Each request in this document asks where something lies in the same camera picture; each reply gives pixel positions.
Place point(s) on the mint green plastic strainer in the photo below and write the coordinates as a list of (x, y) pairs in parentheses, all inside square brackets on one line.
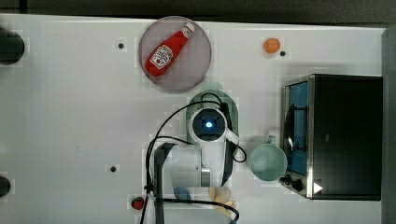
[(209, 95)]

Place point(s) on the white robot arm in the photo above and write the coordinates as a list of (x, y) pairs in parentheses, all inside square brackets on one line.
[(180, 174)]

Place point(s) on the grey round plate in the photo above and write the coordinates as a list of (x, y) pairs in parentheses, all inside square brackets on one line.
[(190, 67)]

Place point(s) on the red ketchup bottle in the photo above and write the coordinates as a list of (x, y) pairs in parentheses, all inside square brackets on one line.
[(165, 54)]

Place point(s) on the blue bowl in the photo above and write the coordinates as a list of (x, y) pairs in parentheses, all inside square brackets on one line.
[(182, 193)]

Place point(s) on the mint green cup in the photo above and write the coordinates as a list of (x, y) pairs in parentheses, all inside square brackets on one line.
[(268, 161)]

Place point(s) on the peeled toy banana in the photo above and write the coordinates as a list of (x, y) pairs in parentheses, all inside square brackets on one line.
[(222, 195)]

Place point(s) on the orange toy fruit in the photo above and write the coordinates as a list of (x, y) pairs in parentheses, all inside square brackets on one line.
[(271, 45)]

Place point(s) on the red toy strawberry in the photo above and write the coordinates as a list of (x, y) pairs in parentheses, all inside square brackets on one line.
[(137, 203)]

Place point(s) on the black silver toaster oven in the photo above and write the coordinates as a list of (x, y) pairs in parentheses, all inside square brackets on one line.
[(332, 136)]

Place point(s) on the black utensil holder cup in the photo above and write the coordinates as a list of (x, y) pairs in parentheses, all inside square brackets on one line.
[(12, 47)]

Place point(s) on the black cylinder container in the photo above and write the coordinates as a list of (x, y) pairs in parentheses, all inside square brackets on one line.
[(5, 186)]

